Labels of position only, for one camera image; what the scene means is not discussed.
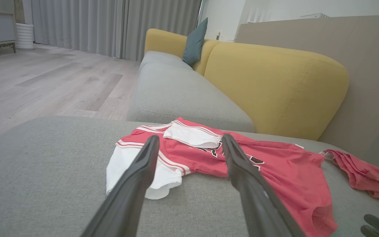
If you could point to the beige partition board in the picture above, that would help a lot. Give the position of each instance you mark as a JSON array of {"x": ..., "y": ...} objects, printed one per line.
[{"x": 357, "y": 49}]

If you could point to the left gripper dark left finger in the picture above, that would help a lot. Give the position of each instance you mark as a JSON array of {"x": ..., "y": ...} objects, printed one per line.
[{"x": 127, "y": 204}]

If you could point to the teal throw pillow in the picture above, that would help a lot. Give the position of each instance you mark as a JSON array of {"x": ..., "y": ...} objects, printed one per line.
[{"x": 194, "y": 42}]

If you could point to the red basketball jersey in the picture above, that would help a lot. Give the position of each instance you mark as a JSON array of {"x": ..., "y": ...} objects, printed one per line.
[{"x": 291, "y": 177}]

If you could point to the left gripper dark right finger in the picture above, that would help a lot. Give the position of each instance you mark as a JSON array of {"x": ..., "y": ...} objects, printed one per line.
[{"x": 258, "y": 210}]

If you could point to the light grey curtain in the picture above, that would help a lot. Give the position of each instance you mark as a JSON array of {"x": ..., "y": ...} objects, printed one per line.
[{"x": 77, "y": 23}]

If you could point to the yellow sofa backrest cushion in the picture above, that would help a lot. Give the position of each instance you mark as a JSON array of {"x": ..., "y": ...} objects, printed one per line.
[
  {"x": 166, "y": 41},
  {"x": 275, "y": 89}
]

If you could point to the grey sofa seat cushion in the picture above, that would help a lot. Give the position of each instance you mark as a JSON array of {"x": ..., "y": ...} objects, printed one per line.
[{"x": 183, "y": 95}]

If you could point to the white ribbed cylinder appliance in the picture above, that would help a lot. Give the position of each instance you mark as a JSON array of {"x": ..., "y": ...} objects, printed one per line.
[{"x": 25, "y": 36}]

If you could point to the red shorts with white stripe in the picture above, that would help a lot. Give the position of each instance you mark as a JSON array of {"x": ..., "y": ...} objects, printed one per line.
[{"x": 367, "y": 174}]

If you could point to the dark grey curtain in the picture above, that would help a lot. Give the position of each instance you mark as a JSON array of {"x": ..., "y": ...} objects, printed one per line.
[{"x": 160, "y": 19}]

